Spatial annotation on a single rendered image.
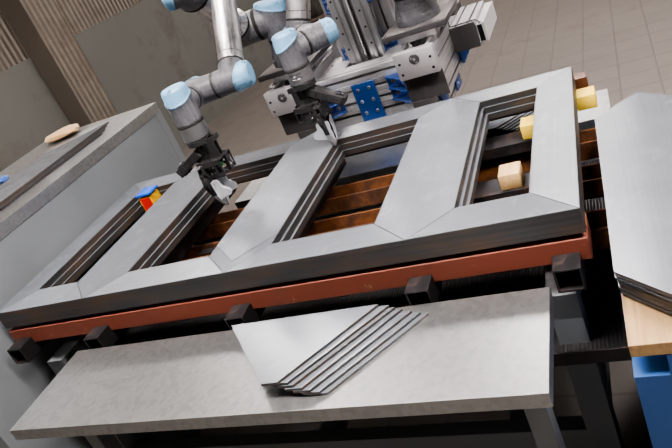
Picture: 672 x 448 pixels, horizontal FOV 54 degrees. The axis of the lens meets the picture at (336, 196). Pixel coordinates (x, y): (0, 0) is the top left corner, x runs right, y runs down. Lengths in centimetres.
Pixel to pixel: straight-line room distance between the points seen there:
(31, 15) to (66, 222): 310
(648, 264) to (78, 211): 180
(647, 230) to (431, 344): 42
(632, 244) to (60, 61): 461
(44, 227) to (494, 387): 157
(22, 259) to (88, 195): 36
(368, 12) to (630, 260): 152
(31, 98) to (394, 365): 436
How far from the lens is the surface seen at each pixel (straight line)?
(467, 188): 149
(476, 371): 115
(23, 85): 527
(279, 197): 177
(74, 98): 530
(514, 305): 126
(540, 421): 130
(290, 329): 137
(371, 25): 241
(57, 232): 230
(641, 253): 114
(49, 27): 534
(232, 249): 162
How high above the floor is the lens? 151
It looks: 23 degrees down
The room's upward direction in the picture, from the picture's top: 24 degrees counter-clockwise
